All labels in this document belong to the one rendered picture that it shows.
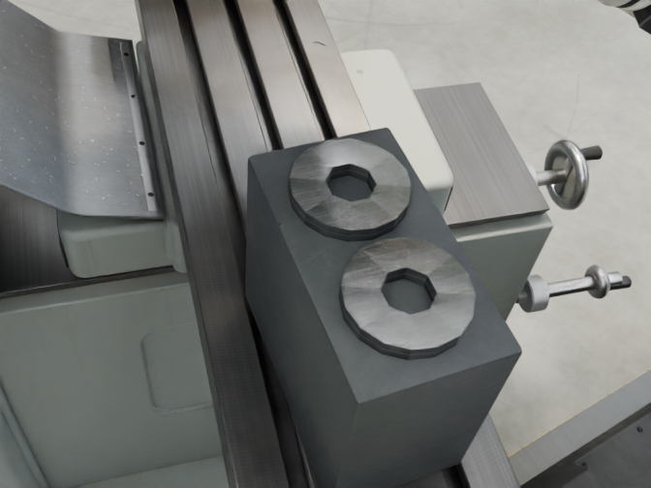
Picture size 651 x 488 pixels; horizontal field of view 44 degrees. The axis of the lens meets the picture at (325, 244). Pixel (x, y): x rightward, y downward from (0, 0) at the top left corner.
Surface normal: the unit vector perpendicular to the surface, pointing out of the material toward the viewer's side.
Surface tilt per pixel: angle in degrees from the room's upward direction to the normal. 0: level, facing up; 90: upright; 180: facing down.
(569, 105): 0
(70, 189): 38
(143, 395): 90
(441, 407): 90
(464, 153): 0
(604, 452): 0
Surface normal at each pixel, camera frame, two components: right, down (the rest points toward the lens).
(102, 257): 0.26, 0.77
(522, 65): 0.09, -0.61
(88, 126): 0.33, -0.63
